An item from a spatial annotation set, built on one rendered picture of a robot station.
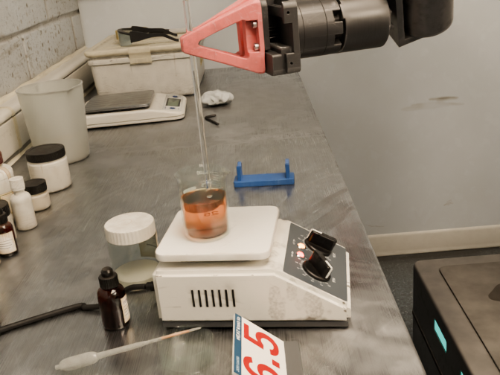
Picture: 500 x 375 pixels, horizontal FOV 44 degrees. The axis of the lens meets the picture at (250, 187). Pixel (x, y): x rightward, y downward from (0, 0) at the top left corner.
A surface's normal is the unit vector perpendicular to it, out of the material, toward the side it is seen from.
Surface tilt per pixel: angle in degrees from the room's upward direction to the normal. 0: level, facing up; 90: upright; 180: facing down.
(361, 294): 0
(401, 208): 90
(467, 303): 0
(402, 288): 0
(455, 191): 90
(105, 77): 93
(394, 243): 90
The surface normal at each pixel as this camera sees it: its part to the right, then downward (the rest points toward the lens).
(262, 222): -0.09, -0.93
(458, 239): 0.01, 0.36
